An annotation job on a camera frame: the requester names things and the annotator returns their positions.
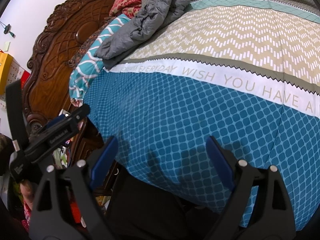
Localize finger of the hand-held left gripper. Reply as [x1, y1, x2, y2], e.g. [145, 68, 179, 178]
[37, 104, 92, 137]
[46, 115, 67, 130]

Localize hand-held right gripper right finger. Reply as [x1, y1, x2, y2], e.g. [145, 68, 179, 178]
[205, 135, 298, 240]

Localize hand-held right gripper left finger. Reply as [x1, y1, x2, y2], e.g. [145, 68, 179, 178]
[29, 135, 119, 240]

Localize grey down jacket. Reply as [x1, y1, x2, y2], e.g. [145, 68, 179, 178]
[94, 0, 190, 69]

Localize person's left hand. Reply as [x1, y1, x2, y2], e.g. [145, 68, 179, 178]
[20, 180, 34, 212]

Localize green white packet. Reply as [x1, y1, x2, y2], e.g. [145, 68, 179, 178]
[54, 147, 69, 170]

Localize teal white patterned pillow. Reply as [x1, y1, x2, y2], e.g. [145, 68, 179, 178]
[69, 14, 132, 107]

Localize carved wooden headboard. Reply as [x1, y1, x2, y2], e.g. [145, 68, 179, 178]
[22, 0, 133, 135]

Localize teal beige patterned bed cover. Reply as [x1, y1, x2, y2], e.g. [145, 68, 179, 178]
[84, 0, 320, 232]

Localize person's black pants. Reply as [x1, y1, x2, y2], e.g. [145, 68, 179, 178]
[105, 165, 220, 240]

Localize brown floral pillow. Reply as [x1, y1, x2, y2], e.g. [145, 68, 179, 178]
[67, 17, 118, 68]

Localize red floral quilt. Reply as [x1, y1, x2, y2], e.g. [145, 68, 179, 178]
[109, 0, 154, 20]

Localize wall calendar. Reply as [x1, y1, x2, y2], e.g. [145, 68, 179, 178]
[0, 51, 30, 110]

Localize hanging wall ornament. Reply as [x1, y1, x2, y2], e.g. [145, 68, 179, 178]
[0, 21, 17, 38]

